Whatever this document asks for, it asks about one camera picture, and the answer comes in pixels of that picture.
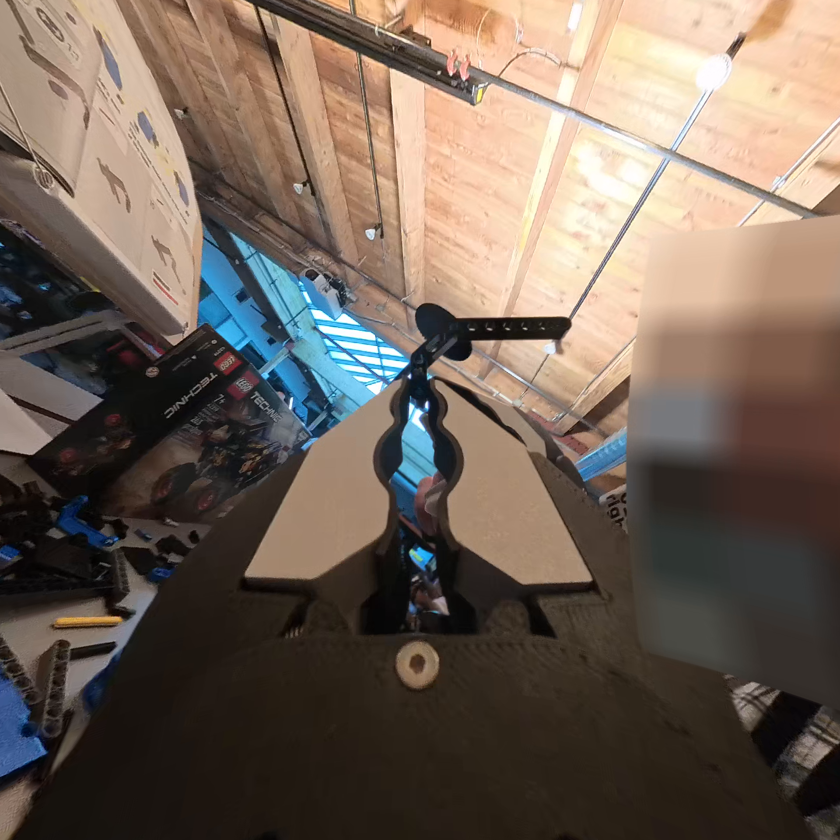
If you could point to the metal conduit pipe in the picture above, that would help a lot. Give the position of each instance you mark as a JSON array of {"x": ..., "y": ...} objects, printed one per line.
[
  {"x": 656, "y": 149},
  {"x": 643, "y": 197}
]

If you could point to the blue fender bracket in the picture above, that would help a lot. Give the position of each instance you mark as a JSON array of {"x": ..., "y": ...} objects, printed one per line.
[{"x": 72, "y": 525}]

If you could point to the skylight window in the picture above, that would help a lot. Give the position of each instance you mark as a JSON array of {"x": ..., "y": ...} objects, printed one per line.
[{"x": 354, "y": 341}]

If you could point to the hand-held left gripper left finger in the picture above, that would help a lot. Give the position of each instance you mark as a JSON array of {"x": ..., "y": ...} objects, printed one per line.
[{"x": 321, "y": 525}]

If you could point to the black ceiling rail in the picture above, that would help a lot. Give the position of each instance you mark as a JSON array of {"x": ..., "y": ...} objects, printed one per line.
[{"x": 394, "y": 49}]

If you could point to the thin short black axle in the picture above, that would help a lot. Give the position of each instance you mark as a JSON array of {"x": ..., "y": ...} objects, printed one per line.
[{"x": 92, "y": 649}]

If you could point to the red ceiling hook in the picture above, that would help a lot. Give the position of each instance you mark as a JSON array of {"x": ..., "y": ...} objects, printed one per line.
[{"x": 458, "y": 69}]

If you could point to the white ceiling device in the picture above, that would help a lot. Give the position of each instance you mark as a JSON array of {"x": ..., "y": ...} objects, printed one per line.
[{"x": 321, "y": 289}]

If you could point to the black bent long beam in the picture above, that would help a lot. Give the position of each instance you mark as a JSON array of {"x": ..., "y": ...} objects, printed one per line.
[{"x": 499, "y": 336}]

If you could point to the person's plaid shirt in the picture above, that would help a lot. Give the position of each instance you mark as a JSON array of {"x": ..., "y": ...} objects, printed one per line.
[{"x": 774, "y": 735}]

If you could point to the black toy set box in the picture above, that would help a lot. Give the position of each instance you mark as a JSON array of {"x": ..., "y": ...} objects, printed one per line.
[{"x": 197, "y": 446}]

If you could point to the round white ceiling lamp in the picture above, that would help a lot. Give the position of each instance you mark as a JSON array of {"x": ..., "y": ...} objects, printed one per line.
[{"x": 713, "y": 72}]

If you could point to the white spot lamp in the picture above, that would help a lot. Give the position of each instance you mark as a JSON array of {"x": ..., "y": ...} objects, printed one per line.
[
  {"x": 302, "y": 188},
  {"x": 374, "y": 232}
]

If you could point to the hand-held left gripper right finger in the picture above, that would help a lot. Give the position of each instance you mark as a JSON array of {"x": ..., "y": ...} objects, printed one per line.
[{"x": 518, "y": 525}]

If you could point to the instruction booklet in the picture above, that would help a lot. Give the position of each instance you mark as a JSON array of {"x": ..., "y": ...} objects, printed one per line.
[{"x": 131, "y": 197}]

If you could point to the long yellow axle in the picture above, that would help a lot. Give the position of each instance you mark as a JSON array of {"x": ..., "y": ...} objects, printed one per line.
[{"x": 88, "y": 622}]

